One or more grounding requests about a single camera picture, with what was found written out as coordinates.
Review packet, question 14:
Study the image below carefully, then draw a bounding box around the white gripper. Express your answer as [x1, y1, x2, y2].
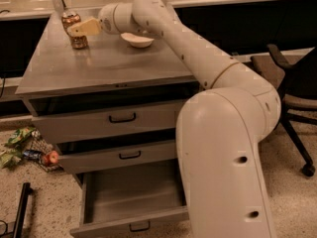
[66, 4, 116, 37]

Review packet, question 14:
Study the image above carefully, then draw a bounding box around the orange soda can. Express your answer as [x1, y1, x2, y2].
[61, 10, 88, 50]

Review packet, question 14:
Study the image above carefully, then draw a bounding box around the black bottom drawer handle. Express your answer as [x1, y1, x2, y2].
[129, 220, 151, 233]

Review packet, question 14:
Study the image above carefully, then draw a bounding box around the black office chair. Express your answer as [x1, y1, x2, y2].
[251, 44, 317, 177]

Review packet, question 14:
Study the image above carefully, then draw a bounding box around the grey drawer cabinet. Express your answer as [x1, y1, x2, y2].
[15, 3, 206, 238]

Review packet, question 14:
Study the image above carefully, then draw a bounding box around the grey middle drawer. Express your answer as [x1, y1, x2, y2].
[59, 128, 176, 174]

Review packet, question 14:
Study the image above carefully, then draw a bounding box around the grey drawer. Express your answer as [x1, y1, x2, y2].
[59, 128, 176, 174]
[70, 159, 188, 238]
[33, 81, 199, 144]

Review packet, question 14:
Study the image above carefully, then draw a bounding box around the green chip bag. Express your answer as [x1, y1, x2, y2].
[0, 149, 22, 169]
[5, 127, 35, 148]

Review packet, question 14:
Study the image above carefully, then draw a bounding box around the black stand bar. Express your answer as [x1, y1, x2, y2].
[12, 182, 33, 238]

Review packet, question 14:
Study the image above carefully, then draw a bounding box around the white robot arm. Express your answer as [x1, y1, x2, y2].
[66, 0, 281, 238]

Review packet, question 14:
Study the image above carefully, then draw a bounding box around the black drawer handle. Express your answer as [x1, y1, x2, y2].
[119, 151, 142, 160]
[108, 112, 137, 124]
[129, 220, 151, 233]

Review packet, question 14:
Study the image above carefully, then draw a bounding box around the black top drawer handle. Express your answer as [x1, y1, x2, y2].
[108, 112, 137, 124]

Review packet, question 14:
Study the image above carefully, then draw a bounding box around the white bowl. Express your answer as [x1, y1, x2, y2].
[121, 33, 154, 49]

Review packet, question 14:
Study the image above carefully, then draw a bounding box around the grey top drawer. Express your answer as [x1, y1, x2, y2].
[33, 81, 199, 144]

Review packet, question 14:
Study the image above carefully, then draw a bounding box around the blue can on floor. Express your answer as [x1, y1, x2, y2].
[23, 150, 42, 161]

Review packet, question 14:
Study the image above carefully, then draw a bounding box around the black middle drawer handle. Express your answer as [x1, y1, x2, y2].
[119, 151, 142, 160]

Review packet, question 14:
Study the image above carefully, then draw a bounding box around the grey bottom drawer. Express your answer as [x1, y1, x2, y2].
[70, 159, 188, 238]

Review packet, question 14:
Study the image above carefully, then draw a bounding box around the red apple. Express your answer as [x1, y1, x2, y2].
[43, 151, 59, 167]

